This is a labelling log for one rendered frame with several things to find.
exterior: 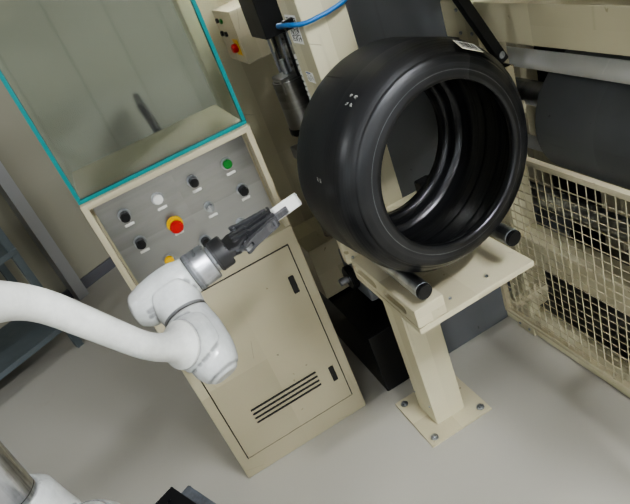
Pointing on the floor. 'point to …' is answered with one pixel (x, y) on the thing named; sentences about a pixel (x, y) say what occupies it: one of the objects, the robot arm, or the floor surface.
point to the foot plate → (473, 408)
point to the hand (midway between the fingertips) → (285, 206)
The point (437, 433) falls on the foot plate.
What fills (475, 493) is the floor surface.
